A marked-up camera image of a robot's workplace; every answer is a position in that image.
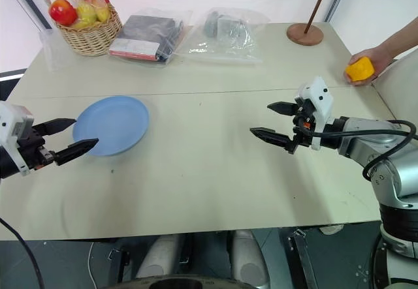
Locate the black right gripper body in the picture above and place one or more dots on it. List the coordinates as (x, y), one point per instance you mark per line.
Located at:
(305, 126)

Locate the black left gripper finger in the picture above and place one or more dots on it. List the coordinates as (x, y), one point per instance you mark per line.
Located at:
(55, 126)
(75, 150)

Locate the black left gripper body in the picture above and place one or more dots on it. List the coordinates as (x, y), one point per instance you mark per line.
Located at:
(32, 148)

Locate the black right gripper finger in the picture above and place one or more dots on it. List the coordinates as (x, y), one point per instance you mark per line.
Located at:
(284, 108)
(272, 135)

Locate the orange fruit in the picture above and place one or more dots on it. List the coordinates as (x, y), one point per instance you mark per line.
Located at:
(360, 70)

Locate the person's bare forearm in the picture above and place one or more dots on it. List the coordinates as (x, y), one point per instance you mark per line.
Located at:
(403, 36)

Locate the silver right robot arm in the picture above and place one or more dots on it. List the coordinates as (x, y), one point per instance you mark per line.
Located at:
(369, 139)

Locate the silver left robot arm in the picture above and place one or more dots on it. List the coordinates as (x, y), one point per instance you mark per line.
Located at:
(6, 165)

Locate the blue round plate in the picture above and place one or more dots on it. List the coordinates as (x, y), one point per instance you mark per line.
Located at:
(112, 124)

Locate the small yellow fruit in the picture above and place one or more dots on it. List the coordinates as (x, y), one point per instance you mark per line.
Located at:
(103, 13)

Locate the person's bare hand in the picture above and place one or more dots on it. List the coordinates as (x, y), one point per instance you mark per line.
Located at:
(380, 59)

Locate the wooden stand with pole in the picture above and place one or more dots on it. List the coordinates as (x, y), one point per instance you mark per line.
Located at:
(304, 34)

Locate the clear bag with grey items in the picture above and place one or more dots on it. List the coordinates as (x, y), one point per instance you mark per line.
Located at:
(223, 36)

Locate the woven wicker basket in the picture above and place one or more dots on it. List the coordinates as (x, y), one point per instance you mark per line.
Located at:
(93, 38)

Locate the white panel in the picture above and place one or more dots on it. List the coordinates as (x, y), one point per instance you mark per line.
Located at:
(400, 86)

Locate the red apple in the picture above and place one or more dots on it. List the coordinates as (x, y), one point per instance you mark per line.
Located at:
(62, 11)

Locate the yellow pear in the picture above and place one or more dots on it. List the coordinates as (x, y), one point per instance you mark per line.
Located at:
(86, 13)

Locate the silver robot leg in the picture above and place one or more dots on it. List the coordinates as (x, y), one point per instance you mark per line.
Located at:
(158, 258)
(249, 259)

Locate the clear bag with dark book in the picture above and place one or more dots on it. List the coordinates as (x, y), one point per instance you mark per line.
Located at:
(147, 36)

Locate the dark rounded shape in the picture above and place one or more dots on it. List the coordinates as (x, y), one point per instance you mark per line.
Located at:
(189, 283)

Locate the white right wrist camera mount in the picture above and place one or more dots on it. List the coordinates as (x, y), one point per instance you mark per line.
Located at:
(321, 98)

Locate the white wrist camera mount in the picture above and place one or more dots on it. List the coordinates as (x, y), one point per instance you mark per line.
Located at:
(321, 98)
(8, 121)

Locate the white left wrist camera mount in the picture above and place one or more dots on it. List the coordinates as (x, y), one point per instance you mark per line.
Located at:
(8, 121)

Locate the black table leg frame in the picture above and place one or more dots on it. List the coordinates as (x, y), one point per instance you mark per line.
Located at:
(305, 263)

